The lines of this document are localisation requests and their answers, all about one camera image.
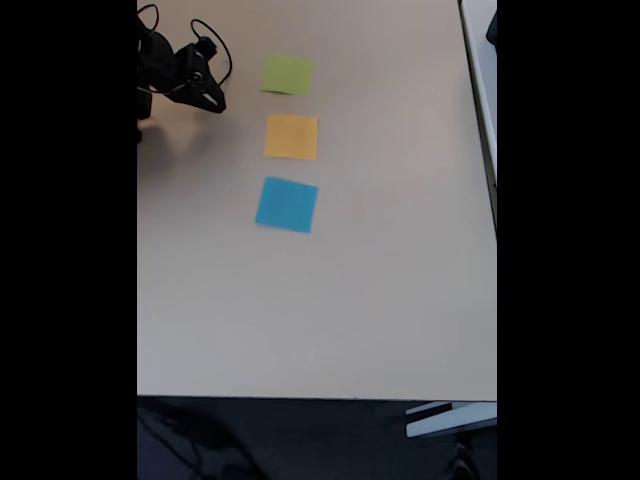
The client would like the light blue paper square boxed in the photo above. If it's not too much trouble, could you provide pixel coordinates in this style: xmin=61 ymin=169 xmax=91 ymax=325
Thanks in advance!
xmin=254 ymin=175 xmax=320 ymax=235

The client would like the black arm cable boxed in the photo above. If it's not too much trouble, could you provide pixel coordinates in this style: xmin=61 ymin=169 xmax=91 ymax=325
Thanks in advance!
xmin=136 ymin=3 xmax=161 ymax=36

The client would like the orange paper square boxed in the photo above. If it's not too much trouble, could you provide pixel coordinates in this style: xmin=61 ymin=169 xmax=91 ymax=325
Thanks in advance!
xmin=264 ymin=112 xmax=320 ymax=162

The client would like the white side table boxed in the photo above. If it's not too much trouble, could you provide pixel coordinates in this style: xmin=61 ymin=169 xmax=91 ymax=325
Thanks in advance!
xmin=457 ymin=0 xmax=498 ymax=236

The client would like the green paper square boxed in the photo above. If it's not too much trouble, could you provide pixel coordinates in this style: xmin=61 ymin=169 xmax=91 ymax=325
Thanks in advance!
xmin=259 ymin=53 xmax=314 ymax=97

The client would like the white table leg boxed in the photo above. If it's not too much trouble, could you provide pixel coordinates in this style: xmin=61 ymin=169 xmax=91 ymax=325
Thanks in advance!
xmin=404 ymin=401 xmax=498 ymax=440

